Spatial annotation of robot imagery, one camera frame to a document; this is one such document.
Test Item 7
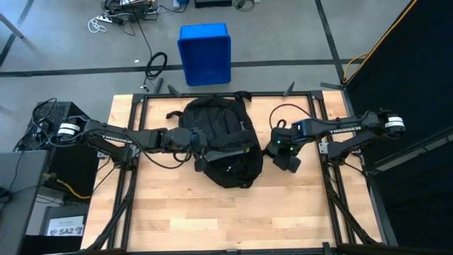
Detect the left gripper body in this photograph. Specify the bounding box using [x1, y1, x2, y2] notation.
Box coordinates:
[165, 126, 210, 174]

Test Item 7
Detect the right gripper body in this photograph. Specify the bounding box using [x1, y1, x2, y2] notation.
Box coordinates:
[264, 126, 303, 175]

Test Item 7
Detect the black backpack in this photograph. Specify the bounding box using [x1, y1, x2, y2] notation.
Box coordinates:
[165, 91, 265, 190]

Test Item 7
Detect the blue plastic bin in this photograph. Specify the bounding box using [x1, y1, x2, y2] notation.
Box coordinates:
[176, 22, 233, 87]

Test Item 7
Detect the black computer tower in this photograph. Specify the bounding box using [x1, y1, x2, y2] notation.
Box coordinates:
[25, 101, 103, 201]

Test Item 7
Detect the black partition yellow edge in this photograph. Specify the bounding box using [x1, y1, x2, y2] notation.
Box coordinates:
[341, 0, 453, 255]

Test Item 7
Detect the black flat box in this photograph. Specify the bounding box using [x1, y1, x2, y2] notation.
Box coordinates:
[193, 0, 233, 9]

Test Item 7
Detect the white power strip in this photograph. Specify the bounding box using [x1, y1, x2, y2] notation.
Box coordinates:
[96, 13, 123, 26]

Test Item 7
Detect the box with SA2 label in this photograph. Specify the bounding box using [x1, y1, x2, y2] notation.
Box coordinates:
[39, 204, 90, 237]

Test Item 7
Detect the grey metal bar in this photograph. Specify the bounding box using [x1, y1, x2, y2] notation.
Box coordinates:
[0, 12, 25, 39]

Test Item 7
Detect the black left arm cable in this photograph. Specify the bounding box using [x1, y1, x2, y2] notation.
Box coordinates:
[132, 132, 194, 171]

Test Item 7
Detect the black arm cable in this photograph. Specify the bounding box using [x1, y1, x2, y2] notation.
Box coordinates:
[268, 103, 314, 130]
[132, 132, 194, 171]

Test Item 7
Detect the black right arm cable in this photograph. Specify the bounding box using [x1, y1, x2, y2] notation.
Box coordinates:
[268, 103, 314, 130]

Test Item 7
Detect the black table frame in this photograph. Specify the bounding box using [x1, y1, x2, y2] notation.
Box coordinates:
[79, 90, 390, 255]

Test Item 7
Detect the coiled black cable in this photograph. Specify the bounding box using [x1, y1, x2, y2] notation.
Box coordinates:
[143, 51, 169, 92]

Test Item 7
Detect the yellow cable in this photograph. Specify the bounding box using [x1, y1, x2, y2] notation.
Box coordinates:
[42, 172, 93, 200]

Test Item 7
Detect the cable and device clutter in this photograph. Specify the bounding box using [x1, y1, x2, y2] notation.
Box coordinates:
[101, 0, 160, 23]

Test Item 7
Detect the white cord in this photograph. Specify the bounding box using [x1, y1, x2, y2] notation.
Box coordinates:
[87, 16, 108, 34]

